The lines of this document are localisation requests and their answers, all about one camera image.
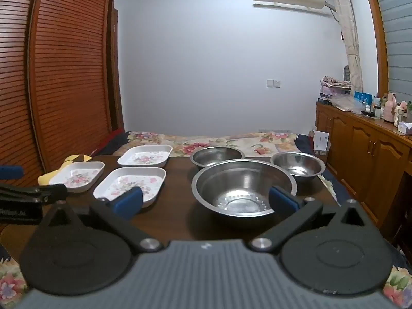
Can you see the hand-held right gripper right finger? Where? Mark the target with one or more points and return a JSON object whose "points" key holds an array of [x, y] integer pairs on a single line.
{"points": [[283, 201]]}

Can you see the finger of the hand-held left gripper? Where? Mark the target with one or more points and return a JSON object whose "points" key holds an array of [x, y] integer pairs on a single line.
{"points": [[11, 172], [35, 194]]}

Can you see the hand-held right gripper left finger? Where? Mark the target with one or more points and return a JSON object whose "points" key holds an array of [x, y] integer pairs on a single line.
{"points": [[128, 203]]}

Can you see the white floral plate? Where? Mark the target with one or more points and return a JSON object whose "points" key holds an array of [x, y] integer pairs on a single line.
{"points": [[132, 180], [79, 177], [144, 157]]}

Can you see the large steel bowl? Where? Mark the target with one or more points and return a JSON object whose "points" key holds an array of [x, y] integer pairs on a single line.
{"points": [[238, 180]]}

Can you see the yellow plush toy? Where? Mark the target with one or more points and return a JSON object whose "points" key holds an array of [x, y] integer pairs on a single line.
{"points": [[45, 178]]}

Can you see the red and dark cloth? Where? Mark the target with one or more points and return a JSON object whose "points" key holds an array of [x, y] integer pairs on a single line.
{"points": [[111, 141]]}

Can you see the white cardboard box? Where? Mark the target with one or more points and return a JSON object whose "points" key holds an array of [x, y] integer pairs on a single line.
{"points": [[321, 141]]}

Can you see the white power strip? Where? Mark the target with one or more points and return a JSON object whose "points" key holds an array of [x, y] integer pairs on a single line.
{"points": [[275, 130]]}

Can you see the dark wooden table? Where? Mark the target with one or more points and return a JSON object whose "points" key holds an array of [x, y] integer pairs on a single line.
{"points": [[225, 141]]}

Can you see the wooden cabinet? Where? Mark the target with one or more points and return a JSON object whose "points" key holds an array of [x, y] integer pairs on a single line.
{"points": [[360, 148]]}

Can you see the louvered wooden wardrobe door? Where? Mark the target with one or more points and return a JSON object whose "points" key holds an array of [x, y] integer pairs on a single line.
{"points": [[70, 70], [16, 70]]}

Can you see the clear plastic bags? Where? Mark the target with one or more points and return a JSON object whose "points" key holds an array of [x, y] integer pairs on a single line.
{"points": [[347, 103]]}

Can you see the pile of folded fabric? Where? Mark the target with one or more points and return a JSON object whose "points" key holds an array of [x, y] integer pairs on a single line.
{"points": [[334, 87]]}

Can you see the blue box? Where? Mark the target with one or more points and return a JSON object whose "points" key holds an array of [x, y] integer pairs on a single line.
{"points": [[362, 97]]}

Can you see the plain wooden door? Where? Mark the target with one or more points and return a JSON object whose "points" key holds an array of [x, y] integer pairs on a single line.
{"points": [[116, 70]]}

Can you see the pink bottle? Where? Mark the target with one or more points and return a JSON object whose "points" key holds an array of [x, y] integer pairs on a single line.
{"points": [[390, 109]]}

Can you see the white tissue box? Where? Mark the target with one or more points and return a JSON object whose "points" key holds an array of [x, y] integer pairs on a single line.
{"points": [[405, 128]]}

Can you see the small grey fan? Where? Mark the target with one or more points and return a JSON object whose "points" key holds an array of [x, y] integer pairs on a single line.
{"points": [[347, 72]]}

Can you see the beige patterned curtain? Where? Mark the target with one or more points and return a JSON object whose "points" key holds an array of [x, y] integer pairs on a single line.
{"points": [[349, 32]]}

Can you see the white wall switch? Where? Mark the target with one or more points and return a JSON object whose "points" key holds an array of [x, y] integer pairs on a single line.
{"points": [[273, 83]]}

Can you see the wooden window frame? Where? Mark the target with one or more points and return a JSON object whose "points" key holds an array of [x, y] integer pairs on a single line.
{"points": [[378, 38]]}

